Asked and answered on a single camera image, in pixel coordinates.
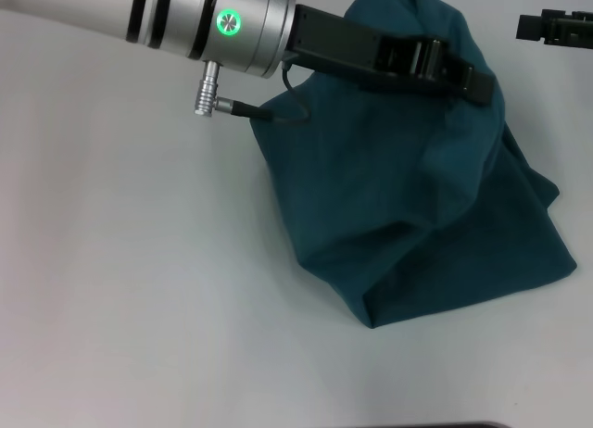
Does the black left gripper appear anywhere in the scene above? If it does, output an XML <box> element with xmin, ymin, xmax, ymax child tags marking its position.
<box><xmin>284</xmin><ymin>3</ymin><xmax>496</xmax><ymax>107</ymax></box>

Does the teal blue printed t-shirt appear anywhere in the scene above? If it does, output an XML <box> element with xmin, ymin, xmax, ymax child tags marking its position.
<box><xmin>249</xmin><ymin>0</ymin><xmax>579</xmax><ymax>331</ymax></box>

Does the dark grey flat panel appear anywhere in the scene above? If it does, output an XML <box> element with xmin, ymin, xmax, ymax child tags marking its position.
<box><xmin>319</xmin><ymin>421</ymin><xmax>511</xmax><ymax>428</ymax></box>

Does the left gripper cable with plug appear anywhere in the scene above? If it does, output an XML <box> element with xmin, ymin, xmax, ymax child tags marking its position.
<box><xmin>193</xmin><ymin>59</ymin><xmax>310</xmax><ymax>124</ymax></box>

